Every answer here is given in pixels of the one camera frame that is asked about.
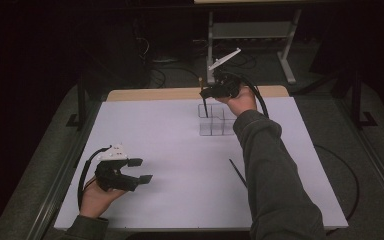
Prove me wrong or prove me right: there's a person's right hand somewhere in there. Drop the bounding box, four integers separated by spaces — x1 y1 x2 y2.
214 85 259 118

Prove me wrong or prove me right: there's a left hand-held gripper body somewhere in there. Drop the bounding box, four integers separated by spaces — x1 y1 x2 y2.
94 143 141 193

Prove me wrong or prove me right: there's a white table mat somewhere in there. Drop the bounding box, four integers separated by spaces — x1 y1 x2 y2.
53 96 349 231

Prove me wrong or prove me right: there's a person's left hand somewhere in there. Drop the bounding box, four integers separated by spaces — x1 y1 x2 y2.
79 181 128 220

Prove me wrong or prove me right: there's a black background cable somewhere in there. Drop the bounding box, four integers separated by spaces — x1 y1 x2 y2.
148 65 204 89

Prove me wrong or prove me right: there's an aluminium rail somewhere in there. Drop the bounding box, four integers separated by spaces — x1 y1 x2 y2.
333 96 384 214
26 99 103 240

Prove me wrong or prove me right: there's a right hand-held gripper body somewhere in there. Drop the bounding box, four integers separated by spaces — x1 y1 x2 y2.
207 47 243 99

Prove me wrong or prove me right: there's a thin black cable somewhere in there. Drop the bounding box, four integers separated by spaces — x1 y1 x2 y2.
314 144 361 223

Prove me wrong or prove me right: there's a white metal stand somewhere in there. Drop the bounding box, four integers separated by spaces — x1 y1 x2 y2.
206 9 303 85

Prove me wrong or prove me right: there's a clear acrylic organizer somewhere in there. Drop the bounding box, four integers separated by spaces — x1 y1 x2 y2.
198 103 238 137

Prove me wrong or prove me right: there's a black post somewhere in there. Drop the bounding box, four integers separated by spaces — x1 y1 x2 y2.
65 71 88 131
351 68 379 130

